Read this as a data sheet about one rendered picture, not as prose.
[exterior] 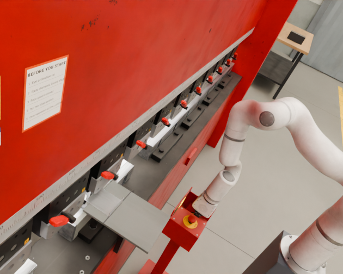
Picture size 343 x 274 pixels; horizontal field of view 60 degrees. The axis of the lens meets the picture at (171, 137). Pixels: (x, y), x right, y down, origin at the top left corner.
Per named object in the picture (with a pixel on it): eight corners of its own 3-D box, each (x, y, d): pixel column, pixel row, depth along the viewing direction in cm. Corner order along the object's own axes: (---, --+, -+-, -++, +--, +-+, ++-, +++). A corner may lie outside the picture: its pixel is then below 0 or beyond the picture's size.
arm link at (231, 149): (238, 124, 135) (222, 179, 149) (220, 133, 123) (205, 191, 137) (256, 131, 130) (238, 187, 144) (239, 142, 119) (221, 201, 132)
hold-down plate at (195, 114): (188, 130, 183) (189, 126, 181) (180, 125, 184) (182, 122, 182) (203, 111, 207) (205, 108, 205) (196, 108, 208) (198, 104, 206)
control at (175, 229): (188, 252, 142) (203, 230, 132) (161, 232, 145) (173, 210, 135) (204, 225, 158) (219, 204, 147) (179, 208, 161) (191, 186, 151)
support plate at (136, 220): (147, 254, 97) (148, 252, 97) (82, 211, 101) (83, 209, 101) (170, 218, 112) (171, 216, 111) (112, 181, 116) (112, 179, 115)
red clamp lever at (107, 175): (110, 175, 84) (119, 175, 93) (98, 167, 85) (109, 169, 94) (106, 180, 84) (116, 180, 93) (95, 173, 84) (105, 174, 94)
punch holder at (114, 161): (92, 197, 94) (103, 160, 84) (71, 183, 95) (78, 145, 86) (118, 172, 106) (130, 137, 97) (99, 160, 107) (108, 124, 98)
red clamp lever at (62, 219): (60, 222, 68) (77, 217, 77) (46, 213, 69) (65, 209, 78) (55, 229, 68) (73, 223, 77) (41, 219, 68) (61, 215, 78)
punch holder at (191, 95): (185, 106, 158) (197, 80, 149) (172, 99, 160) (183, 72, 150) (195, 97, 170) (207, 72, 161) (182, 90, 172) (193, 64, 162)
